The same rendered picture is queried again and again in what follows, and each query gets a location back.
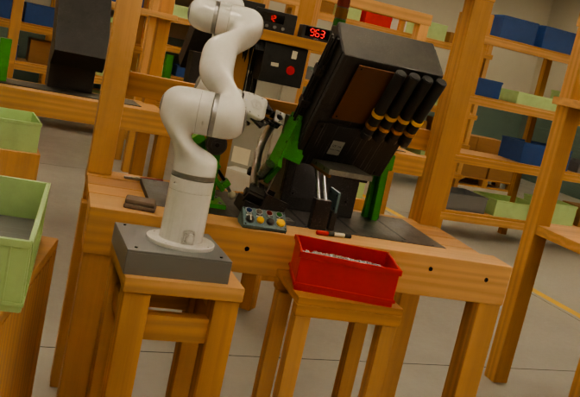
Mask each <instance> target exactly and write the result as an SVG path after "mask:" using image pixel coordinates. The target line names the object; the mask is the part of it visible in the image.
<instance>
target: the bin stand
mask: <svg viewBox="0 0 580 397"><path fill-rule="evenodd" d="M274 287H275V290H274V297H273V300H272V305H271V308H270V313H269V316H268V323H267V328H266V331H265V336H264V339H263V344H262V351H261V355H260V359H259V363H258V367H257V371H256V375H255V382H254V386H253V390H252V395H251V397H270V394H271V391H272V386H273V383H274V376H275V371H276V368H277V363H278V360H279V355H280V352H281V345H282V341H283V337H284V333H285V329H286V325H287V318H288V314H289V310H290V306H291V302H292V299H294V301H293V306H292V311H291V314H290V319H289V322H288V327H287V334H286V337H285V341H284V345H283V349H282V353H281V360H280V364H279V368H278V372H277V376H276V380H275V384H274V391H273V395H272V397H293V392H294V389H295V384H296V381H297V377H298V373H299V366H300V362H301V358H302V355H303V350H304V347H305V342H306V336H307V332H308V328H309V324H310V320H311V318H322V319H330V320H338V321H346V322H349V325H348V329H347V332H346V336H345V339H344V346H343V350H342V354H341V357H340V362H339V365H338V369H337V375H336V380H335V383H334V387H333V390H332V394H331V397H350V396H351V392H352V388H353V385H354V381H355V378H356V371H357V367H358V363H359V360H360V356H361V353H362V349H363V342H364V338H365V335H366V331H367V328H368V325H375V330H374V334H373V337H372V341H371V345H370V348H369V354H368V358H367V362H366V366H365V370H364V373H363V377H362V383H361V386H360V390H359V394H358V397H379V396H380V392H381V386H382V383H383V379H384V375H385V372H386V368H387V365H388V358H389V355H390V351H391V348H392V344H393V341H394V334H395V331H396V327H399V326H400V320H401V316H402V313H403V309H402V308H401V307H400V306H399V305H398V304H397V303H396V302H395V304H392V307H385V306H377V305H372V304H368V303H363V302H358V301H354V300H348V299H340V298H335V297H331V296H326V295H322V294H316V293H308V292H303V291H299V290H294V289H293V283H292V279H291V275H290V271H289V270H286V269H279V268H277V271H276V276H275V279H274Z"/></svg>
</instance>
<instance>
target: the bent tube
mask: <svg viewBox="0 0 580 397"><path fill-rule="evenodd" d="M285 116H286V114H285V113H283V112H281V111H279V110H276V111H275V113H274V118H273V119H274V123H278V124H279V125H281V126H283V125H284V121H285ZM274 129H275V128H274V127H272V126H270V125H267V127H266V128H265V129H264V130H263V131H262V134H261V136H260V138H259V140H258V143H257V144H256V147H255V153H254V159H253V164H252V170H251V175H250V181H249V184H251V185H253V186H256V187H257V185H258V180H259V179H258V178H257V177H256V175H255V173H256V171H257V170H258V169H259V168H260V167H261V162H262V152H263V149H264V147H265V144H266V142H267V140H268V138H269V136H270V135H271V133H272V132H273V131H274Z"/></svg>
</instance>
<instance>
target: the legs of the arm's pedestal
mask: <svg viewBox="0 0 580 397"><path fill-rule="evenodd" d="M239 304H240V303H239V302H230V301H222V300H212V299H195V298H185V297H176V296H166V295H157V294H148V293H130V292H124V291H123V289H122V286H121V283H120V280H119V278H118V276H117V271H116V269H115V266H114V263H113V261H112V258H110V266H109V271H108V276H107V281H106V286H105V290H104V299H103V304H102V309H101V313H100V319H99V323H98V332H97V337H96V342H95V346H94V351H93V356H92V361H91V370H90V374H89V380H88V384H87V389H86V394H85V397H131V395H132V391H133V387H134V382H135V378H136V369H137V364H138V360H139V355H140V351H141V347H142V340H143V339H147V340H159V341H170V342H176V344H175V348H174V353H173V360H172V365H171V369H170V374H169V378H168V383H167V391H166V395H165V397H220V393H221V388H222V385H223V380H224V373H225V369H226V364H227V361H228V356H229V352H230V345H231V340H232V336H233V332H234V328H235V323H236V316H237V312H238V308H239ZM149 307H157V308H167V309H177V310H182V312H167V311H156V310H149V309H148V308H149Z"/></svg>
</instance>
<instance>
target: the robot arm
mask: <svg viewBox="0 0 580 397"><path fill-rule="evenodd" d="M187 18H188V21H189V22H190V24H191V25H192V26H193V27H194V28H196V29H197V30H200V31H203V32H206V33H209V34H212V36H211V38H210V39H209V40H208V41H207V42H206V44H205V45H204V47H203V50H202V54H201V57H200V62H199V77H198V79H197V81H196V83H195V86H194V88H192V87H187V86H180V85H179V86H174V87H172V88H170V89H168V90H167V91H166V92H165V93H164V94H163V95H162V98H161V102H160V107H159V109H160V116H161V120H162V122H163V124H164V126H165V128H166V130H167V133H168V134H169V136H170V138H171V141H172V143H173V151H174V158H173V168H172V172H171V177H170V181H169V187H168V191H167V199H166V203H165V208H164V212H163V218H162V222H161V228H160V229H157V230H149V231H148V232H147V234H146V238H147V239H148V240H149V241H150V242H152V243H154V244H157V245H159V246H162V247H164V248H168V249H174V250H178V251H184V252H191V253H206V252H211V251H213V250H214V246H215V245H214V243H213V242H212V241H210V240H209V239H207V238H204V233H205V226H206V221H207V217H208V212H209V208H210V203H211V195H212V192H213V187H214V183H215V179H216V174H217V169H218V161H217V159H216V158H215V157H214V156H213V155H212V154H210V153H209V152H207V151H206V150H204V149H203V148H201V147H200V146H199V145H198V144H197V143H196V142H195V141H194V140H193V139H192V134H198V135H205V136H209V137H214V138H219V139H225V140H230V139H235V138H237V137H238V136H240V135H241V134H242V133H243V132H244V129H245V126H246V122H247V121H248V122H250V123H253V124H255V125H256V126H257V127H258V128H259V129H260V128H262V127H263V126H265V125H270V126H272V127H274V128H276V129H278V128H279V127H280V125H279V124H278V123H274V119H269V118H267V117H265V114H268V115H269V116H270V117H272V118H274V113H275V111H274V110H273V109H272V108H271V107H270V105H269V103H268V100H267V99H265V98H262V97H260V96H258V95H255V94H254V93H251V92H248V91H242V90H240V89H238V88H237V87H236V84H235V82H234V77H233V75H234V68H235V63H236V56H237V55H238V54H240V53H241V52H244V51H246V50H248V49H249V48H251V47H253V46H254V45H255V44H256V43H257V42H258V41H259V40H260V38H261V36H262V33H263V28H264V24H263V23H264V21H263V20H262V16H261V15H260V13H259V12H257V11H256V10H254V9H251V8H248V7H244V3H243V0H193V1H192V2H191V4H190V5H189V8H188V11H187ZM264 120H266V121H264Z"/></svg>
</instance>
